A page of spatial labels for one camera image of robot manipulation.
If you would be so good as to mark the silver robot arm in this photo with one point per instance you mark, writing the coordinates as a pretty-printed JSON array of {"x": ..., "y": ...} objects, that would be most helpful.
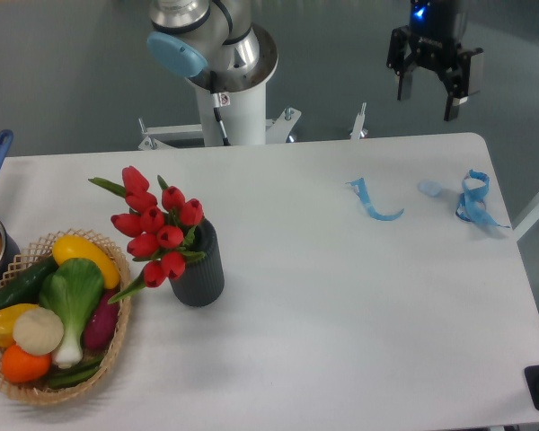
[{"x": 228, "y": 59}]

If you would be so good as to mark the dark green cucumber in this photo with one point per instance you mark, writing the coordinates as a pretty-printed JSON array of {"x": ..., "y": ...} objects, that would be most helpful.
[{"x": 25, "y": 287}]

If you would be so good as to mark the red tulip bouquet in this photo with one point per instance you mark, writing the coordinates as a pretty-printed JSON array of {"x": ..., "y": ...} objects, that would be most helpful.
[{"x": 163, "y": 230}]

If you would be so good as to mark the purple sweet potato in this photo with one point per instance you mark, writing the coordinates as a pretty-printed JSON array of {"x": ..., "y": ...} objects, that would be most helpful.
[{"x": 100, "y": 328}]

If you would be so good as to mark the crumpled blue tape loop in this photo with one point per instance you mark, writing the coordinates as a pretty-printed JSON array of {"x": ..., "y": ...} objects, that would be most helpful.
[{"x": 471, "y": 206}]

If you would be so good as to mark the green bok choy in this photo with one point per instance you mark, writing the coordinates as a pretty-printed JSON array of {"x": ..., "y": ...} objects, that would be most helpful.
[{"x": 72, "y": 292}]

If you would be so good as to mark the yellow bell pepper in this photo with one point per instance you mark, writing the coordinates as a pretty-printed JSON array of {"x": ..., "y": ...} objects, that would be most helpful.
[{"x": 8, "y": 317}]

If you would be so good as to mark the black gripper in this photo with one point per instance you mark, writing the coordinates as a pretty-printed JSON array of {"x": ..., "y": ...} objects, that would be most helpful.
[{"x": 433, "y": 40}]

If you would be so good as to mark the beige steamed bun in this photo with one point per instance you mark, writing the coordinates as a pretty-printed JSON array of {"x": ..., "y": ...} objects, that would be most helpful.
[{"x": 38, "y": 331}]

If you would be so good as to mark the woven wicker basket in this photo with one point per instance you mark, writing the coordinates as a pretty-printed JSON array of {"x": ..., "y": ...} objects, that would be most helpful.
[{"x": 38, "y": 393}]

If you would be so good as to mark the green bean pods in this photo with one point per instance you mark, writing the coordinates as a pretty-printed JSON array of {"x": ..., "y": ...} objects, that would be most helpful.
[{"x": 75, "y": 375}]

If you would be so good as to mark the light blue tape scrap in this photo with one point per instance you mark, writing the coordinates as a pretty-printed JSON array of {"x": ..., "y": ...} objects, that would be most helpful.
[{"x": 429, "y": 188}]

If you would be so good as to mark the dark grey ribbed vase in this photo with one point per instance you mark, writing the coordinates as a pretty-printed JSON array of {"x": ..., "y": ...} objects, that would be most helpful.
[{"x": 203, "y": 281}]

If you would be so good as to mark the blue tape strip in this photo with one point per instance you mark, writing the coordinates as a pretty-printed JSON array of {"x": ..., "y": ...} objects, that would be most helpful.
[{"x": 360, "y": 188}]

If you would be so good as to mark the orange fruit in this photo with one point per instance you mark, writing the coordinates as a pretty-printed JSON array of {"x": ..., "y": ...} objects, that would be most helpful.
[{"x": 18, "y": 366}]

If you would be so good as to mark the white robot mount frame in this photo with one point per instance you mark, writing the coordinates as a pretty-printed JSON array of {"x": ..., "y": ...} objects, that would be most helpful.
[{"x": 277, "y": 131}]

